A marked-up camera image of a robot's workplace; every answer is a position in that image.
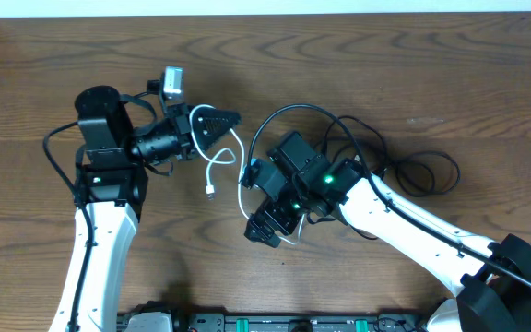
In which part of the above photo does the black usb cable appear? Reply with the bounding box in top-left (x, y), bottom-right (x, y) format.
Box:
top-left (313, 114), bottom-right (462, 241)

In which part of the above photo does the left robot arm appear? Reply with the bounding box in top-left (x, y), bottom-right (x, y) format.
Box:
top-left (50, 86), bottom-right (241, 331)

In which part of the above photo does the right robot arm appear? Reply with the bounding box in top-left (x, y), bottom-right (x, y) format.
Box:
top-left (240, 132), bottom-right (531, 331)

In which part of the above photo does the white back board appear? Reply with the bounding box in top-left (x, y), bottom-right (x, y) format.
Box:
top-left (0, 0), bottom-right (531, 18)

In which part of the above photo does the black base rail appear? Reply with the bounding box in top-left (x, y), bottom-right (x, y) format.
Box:
top-left (116, 302), bottom-right (427, 332)

